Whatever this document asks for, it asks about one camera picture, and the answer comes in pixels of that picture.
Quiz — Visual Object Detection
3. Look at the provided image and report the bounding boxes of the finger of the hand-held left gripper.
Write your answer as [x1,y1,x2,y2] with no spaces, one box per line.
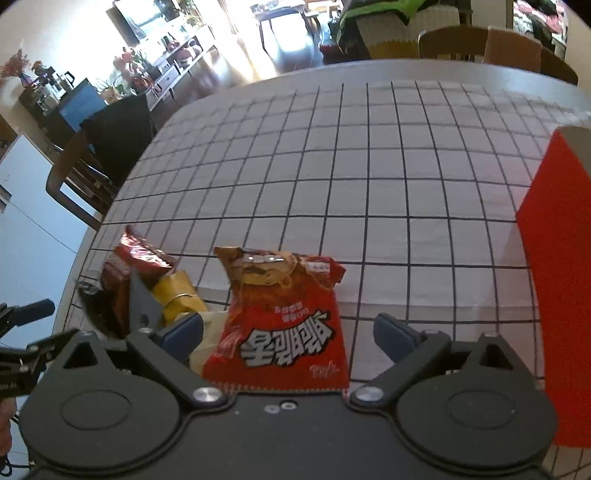
[27,329,78,370]
[0,299,56,340]

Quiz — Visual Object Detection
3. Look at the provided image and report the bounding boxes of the pink flower bouquet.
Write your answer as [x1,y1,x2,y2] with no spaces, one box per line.
[0,50,32,81]

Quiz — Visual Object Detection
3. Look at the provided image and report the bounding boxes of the dark wooden chair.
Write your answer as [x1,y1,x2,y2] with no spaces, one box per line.
[46,95,155,232]

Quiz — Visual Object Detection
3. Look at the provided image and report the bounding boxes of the black cloth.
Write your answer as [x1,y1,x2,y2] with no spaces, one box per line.
[81,95,156,186]

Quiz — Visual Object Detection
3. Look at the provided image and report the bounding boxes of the dark side cabinet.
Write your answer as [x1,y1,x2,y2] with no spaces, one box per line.
[18,79,93,145]

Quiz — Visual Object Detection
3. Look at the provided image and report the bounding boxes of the light wooden chair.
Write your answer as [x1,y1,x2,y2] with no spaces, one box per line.
[418,25,490,61]

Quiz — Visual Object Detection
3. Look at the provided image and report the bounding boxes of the grey-blue snack packet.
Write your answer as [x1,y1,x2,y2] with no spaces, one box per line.
[129,272,164,333]

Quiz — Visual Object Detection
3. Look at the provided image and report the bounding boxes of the dark red cookie packet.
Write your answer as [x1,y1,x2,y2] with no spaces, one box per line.
[102,224,179,334]

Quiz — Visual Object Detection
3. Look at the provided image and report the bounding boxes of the pale cream packet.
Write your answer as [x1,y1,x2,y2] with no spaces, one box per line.
[189,311,232,376]

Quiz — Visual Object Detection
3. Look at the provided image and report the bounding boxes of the long wooden sideboard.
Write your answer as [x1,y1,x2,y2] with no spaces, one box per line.
[139,37,219,112]

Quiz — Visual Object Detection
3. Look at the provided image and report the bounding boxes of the wall television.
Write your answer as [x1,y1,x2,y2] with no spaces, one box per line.
[113,0,186,43]

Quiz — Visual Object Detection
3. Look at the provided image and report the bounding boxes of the large red snack bag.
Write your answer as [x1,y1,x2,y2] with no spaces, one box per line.
[203,246,351,397]

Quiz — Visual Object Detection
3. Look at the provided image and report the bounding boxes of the coffee table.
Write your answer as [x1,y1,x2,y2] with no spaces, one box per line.
[257,4,320,52]

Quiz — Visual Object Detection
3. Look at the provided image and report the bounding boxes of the yellow snack packet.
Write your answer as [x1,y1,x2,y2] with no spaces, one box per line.
[152,270,209,325]

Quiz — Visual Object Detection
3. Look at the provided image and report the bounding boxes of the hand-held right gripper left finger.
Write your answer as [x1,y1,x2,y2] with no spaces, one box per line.
[60,313,227,408]

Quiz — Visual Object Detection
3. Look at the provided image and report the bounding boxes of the red cardboard box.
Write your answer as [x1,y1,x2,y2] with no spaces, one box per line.
[516,126,591,448]

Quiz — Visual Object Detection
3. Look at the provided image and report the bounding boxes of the coffee machine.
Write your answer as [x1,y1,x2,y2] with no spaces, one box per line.
[31,65,75,95]

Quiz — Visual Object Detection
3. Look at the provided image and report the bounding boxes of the white cabinet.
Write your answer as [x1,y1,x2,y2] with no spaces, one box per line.
[0,134,101,462]

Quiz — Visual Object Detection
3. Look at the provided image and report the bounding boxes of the pile of clothes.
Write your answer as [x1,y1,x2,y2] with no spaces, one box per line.
[512,0,570,47]

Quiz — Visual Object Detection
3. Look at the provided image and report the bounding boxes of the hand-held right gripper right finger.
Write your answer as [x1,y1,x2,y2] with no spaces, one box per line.
[348,313,532,408]

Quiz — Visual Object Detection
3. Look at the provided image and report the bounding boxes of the brown wooden chair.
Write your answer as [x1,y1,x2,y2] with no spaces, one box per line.
[540,46,580,86]

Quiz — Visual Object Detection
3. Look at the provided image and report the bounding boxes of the white armchair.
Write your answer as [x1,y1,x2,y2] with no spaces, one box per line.
[341,9,462,62]

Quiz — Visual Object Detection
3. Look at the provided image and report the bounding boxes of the red flower arrangement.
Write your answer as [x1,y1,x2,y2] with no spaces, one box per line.
[113,46,155,93]

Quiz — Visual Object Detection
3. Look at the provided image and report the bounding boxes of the blue box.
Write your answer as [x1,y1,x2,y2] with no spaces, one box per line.
[58,78,108,134]

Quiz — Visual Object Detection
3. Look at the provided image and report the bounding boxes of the green and black jacket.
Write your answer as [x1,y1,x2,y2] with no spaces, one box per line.
[337,0,462,29]

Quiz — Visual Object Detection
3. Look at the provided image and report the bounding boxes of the tan chair back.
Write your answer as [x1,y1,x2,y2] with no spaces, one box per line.
[482,28,544,73]

